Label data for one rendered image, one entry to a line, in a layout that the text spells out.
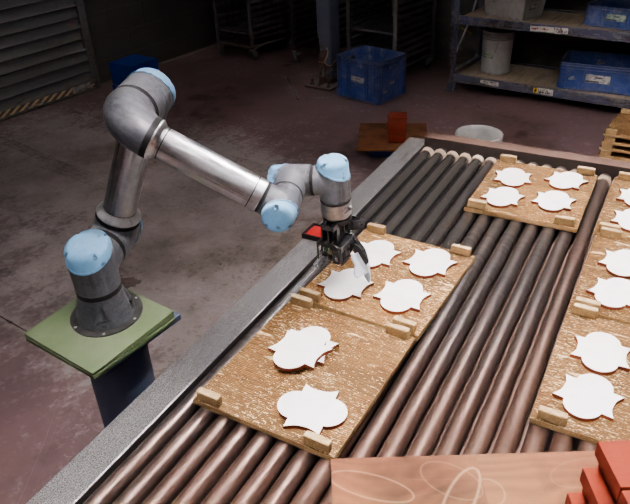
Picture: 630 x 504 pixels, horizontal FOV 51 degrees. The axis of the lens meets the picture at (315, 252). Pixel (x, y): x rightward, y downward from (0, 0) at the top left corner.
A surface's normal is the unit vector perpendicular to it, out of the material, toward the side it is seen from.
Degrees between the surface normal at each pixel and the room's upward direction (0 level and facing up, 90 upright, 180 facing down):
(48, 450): 0
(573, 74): 90
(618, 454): 0
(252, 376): 0
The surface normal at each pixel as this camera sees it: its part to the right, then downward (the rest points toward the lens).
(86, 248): -0.07, -0.73
